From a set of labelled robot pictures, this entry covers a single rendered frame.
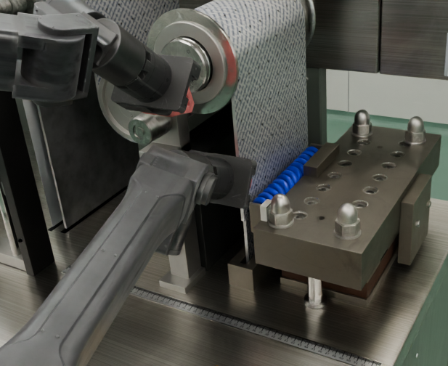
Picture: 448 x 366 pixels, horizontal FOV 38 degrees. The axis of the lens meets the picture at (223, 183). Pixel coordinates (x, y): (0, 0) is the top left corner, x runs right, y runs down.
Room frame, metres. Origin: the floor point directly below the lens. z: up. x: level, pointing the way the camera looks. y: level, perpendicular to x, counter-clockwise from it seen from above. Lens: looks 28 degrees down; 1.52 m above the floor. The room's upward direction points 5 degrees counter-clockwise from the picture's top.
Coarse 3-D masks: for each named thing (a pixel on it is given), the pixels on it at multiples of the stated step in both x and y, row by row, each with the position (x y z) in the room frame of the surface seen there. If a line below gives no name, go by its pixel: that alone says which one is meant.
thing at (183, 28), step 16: (160, 32) 0.88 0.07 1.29; (176, 32) 0.87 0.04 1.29; (192, 32) 0.86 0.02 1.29; (208, 32) 0.85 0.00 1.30; (160, 48) 0.89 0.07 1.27; (208, 48) 0.84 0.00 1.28; (224, 64) 0.83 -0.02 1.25; (224, 80) 0.84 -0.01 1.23; (192, 96) 0.86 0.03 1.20; (208, 96) 0.85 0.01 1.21
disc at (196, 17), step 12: (168, 12) 0.88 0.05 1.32; (180, 12) 0.87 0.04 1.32; (192, 12) 0.86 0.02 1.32; (156, 24) 0.89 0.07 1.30; (168, 24) 0.88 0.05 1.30; (204, 24) 0.85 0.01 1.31; (216, 24) 0.84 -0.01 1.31; (156, 36) 0.89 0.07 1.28; (180, 36) 0.87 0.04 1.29; (216, 36) 0.84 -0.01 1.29; (228, 36) 0.84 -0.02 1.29; (228, 48) 0.83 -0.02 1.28; (228, 60) 0.83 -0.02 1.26; (228, 72) 0.83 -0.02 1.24; (228, 84) 0.83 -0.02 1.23; (216, 96) 0.85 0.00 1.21; (228, 96) 0.84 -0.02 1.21; (204, 108) 0.86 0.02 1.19; (216, 108) 0.85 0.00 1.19
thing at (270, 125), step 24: (288, 72) 0.98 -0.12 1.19; (264, 96) 0.91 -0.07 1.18; (288, 96) 0.98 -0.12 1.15; (240, 120) 0.85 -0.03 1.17; (264, 120) 0.91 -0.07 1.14; (288, 120) 0.97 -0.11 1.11; (240, 144) 0.84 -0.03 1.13; (264, 144) 0.90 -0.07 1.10; (288, 144) 0.97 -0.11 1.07; (264, 168) 0.90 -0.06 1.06
